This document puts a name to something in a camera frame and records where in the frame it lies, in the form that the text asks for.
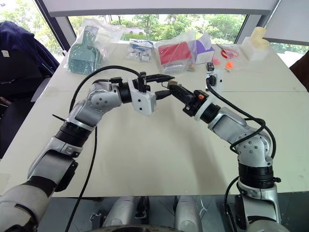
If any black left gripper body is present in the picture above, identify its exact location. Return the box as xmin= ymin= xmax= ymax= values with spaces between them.
xmin=137 ymin=72 xmax=152 ymax=94

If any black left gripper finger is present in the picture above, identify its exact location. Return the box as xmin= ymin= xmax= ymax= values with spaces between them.
xmin=146 ymin=74 xmax=175 ymax=83
xmin=154 ymin=89 xmax=173 ymax=101

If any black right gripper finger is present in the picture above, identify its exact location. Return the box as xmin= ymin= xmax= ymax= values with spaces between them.
xmin=169 ymin=86 xmax=189 ymax=107
xmin=175 ymin=84 xmax=195 ymax=99

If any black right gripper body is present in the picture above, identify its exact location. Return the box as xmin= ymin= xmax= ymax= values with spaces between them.
xmin=182 ymin=89 xmax=209 ymax=118

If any red block in bag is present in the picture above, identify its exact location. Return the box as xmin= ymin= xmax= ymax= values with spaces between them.
xmin=154 ymin=30 xmax=197 ymax=75

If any red flat pack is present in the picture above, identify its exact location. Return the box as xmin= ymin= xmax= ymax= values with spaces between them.
xmin=157 ymin=41 xmax=193 ymax=66

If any bag of small white parts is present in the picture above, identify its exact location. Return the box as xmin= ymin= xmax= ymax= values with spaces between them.
xmin=126 ymin=38 xmax=155 ymax=64

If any purple and white tissue box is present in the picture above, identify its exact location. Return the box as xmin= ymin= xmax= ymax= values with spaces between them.
xmin=193 ymin=32 xmax=216 ymax=65

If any teal plastic part in bag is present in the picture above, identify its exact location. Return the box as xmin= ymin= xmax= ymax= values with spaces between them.
xmin=63 ymin=18 xmax=126 ymax=76

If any teal plastic dustpan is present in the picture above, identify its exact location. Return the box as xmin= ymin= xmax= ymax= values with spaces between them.
xmin=66 ymin=25 xmax=103 ymax=74

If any white printed block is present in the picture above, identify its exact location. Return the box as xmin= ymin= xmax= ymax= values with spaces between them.
xmin=240 ymin=36 xmax=270 ymax=61

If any silver rounded robot leg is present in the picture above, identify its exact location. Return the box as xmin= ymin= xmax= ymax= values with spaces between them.
xmin=173 ymin=195 xmax=203 ymax=232
xmin=102 ymin=196 xmax=146 ymax=228

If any dark brown object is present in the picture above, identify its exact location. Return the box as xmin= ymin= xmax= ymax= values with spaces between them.
xmin=289 ymin=54 xmax=309 ymax=93

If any dark blue jacket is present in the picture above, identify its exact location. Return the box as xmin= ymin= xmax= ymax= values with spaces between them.
xmin=0 ymin=20 xmax=60 ymax=102

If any dark office chair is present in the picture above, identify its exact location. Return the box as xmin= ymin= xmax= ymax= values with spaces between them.
xmin=0 ymin=72 xmax=53 ymax=159

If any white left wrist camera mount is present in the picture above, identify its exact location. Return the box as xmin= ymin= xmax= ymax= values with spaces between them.
xmin=127 ymin=78 xmax=158 ymax=117

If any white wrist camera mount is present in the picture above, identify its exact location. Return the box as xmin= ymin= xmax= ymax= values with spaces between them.
xmin=127 ymin=78 xmax=158 ymax=117
xmin=194 ymin=62 xmax=225 ymax=122

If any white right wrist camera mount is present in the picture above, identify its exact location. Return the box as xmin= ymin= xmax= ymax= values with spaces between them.
xmin=194 ymin=62 xmax=225 ymax=122

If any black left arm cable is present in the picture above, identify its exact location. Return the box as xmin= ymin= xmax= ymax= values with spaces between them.
xmin=65 ymin=65 xmax=146 ymax=232

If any dark window frame post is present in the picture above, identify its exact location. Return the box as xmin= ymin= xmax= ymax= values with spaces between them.
xmin=234 ymin=0 xmax=282 ymax=44
xmin=33 ymin=0 xmax=78 ymax=52

